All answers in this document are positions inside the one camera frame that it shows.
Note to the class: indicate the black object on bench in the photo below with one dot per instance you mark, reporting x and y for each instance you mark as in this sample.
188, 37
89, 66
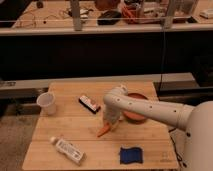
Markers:
109, 18

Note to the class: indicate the blue sponge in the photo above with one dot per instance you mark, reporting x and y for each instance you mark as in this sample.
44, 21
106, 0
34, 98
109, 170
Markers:
131, 155

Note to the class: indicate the orange pepper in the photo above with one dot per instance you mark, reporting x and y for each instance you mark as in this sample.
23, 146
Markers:
103, 130

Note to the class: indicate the grey metal post right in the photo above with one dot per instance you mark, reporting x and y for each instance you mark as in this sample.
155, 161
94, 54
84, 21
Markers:
168, 19

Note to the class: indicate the brown clay bowl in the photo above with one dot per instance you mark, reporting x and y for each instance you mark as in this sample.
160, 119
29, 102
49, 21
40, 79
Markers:
135, 117

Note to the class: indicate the white plastic cup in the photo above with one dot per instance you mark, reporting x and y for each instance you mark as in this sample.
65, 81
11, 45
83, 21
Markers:
47, 103

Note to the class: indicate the grey metal post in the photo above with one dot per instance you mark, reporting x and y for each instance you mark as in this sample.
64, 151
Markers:
75, 8
168, 19

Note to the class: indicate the white tube bottle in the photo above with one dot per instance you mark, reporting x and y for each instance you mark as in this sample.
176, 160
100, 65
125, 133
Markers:
68, 149

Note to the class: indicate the grey metal post left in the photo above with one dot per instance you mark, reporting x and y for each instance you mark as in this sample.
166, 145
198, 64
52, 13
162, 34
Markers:
75, 8

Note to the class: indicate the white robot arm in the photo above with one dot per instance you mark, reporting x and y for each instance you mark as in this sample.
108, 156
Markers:
195, 121

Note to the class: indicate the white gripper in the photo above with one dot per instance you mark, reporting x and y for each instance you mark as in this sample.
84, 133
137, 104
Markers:
111, 117

